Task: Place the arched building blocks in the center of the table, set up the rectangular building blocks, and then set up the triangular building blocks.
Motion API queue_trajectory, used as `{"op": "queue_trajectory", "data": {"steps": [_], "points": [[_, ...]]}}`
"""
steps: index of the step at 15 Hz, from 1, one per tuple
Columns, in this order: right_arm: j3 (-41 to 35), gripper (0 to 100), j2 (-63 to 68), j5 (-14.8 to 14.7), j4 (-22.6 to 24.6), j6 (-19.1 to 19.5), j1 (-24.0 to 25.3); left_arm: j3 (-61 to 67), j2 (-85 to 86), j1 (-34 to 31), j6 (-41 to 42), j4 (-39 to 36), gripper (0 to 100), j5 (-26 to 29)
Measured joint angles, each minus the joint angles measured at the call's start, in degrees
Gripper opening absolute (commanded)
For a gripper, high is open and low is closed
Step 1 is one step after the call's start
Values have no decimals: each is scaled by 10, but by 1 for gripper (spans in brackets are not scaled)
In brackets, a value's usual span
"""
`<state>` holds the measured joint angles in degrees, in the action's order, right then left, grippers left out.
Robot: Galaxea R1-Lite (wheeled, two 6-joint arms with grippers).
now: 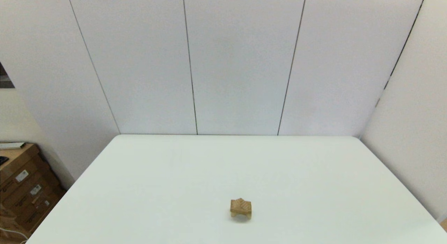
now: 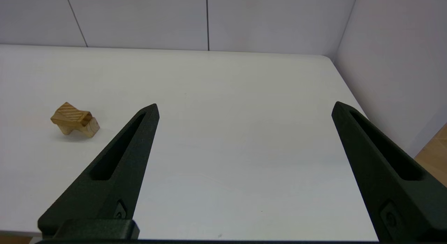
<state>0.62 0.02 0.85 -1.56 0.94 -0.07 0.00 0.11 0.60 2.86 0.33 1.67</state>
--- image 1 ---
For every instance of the arched wooden building block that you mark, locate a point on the arched wooden building block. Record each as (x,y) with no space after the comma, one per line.
(241,216)

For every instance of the brown cardboard box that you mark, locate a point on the brown cardboard box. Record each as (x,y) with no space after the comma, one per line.
(24,195)
(21,156)
(42,214)

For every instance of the rectangular wooden building block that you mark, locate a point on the rectangular wooden building block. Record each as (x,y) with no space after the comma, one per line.
(233,206)

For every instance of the triangular wooden building block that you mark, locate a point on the triangular wooden building block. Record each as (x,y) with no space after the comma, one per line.
(241,203)

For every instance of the flat white bar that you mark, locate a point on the flat white bar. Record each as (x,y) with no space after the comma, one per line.
(12,145)

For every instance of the flat cardboard sheet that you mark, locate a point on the flat cardboard sheet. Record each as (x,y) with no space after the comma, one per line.
(6,216)

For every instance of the small black device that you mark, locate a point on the small black device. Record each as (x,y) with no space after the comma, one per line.
(2,160)

